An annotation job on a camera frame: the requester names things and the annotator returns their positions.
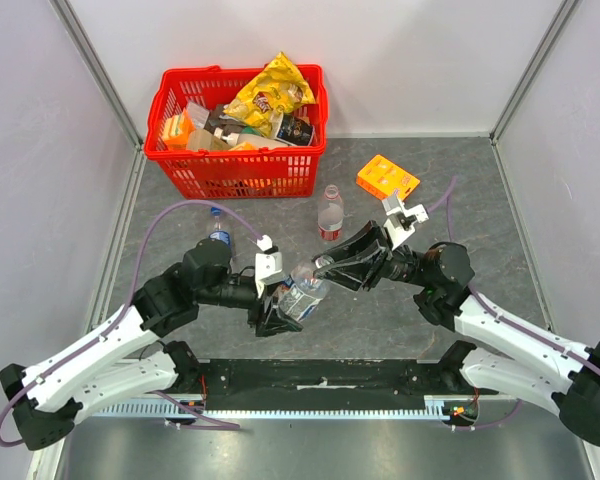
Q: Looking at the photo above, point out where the clear bottle red label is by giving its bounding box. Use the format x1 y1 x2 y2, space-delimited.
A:
318 184 344 241

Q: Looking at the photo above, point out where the beige pump bottle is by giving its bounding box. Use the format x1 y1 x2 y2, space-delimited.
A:
186 129 288 151

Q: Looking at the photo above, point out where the orange cardboard box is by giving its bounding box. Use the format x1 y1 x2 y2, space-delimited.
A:
356 155 420 201

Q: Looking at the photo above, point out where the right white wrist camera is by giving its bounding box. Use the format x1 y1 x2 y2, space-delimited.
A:
382 194 429 251

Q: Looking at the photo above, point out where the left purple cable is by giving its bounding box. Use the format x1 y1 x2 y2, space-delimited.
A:
0 200 273 447

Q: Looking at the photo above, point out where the yellow chips bag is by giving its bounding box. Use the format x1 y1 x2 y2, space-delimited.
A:
223 52 316 136

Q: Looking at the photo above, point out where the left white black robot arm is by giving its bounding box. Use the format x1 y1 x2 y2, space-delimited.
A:
0 238 302 451

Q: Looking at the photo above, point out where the small bottle white cap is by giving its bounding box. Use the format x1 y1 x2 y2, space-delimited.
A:
277 255 333 322

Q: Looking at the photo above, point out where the clear bottle blue label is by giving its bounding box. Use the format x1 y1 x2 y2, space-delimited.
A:
208 207 236 262

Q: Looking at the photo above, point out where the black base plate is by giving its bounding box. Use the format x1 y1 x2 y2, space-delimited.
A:
166 359 475 410

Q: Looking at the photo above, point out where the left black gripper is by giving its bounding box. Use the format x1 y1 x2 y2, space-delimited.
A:
197 274 303 337

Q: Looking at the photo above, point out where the brown snack packet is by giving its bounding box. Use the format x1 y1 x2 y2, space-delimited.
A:
204 104 247 136

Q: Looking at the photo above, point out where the black instant noodle cup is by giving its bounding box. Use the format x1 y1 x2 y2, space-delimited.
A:
271 114 315 147

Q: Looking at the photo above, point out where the white slotted cable duct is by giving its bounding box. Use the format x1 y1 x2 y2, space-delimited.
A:
94 397 477 421

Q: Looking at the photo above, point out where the red plastic shopping basket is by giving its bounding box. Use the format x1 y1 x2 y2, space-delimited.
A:
144 64 329 200

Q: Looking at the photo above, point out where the clear plastic packet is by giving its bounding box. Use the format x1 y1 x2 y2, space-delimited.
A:
186 101 210 129

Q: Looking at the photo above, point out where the orange yellow sponge pack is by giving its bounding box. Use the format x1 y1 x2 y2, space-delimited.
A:
160 110 195 151

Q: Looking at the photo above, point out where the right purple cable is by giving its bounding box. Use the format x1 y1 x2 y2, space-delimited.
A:
424 175 600 433

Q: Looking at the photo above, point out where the purple cable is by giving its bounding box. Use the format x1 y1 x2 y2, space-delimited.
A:
0 200 273 447
424 175 600 433

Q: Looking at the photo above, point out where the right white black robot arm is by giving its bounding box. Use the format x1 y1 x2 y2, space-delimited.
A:
312 221 600 447

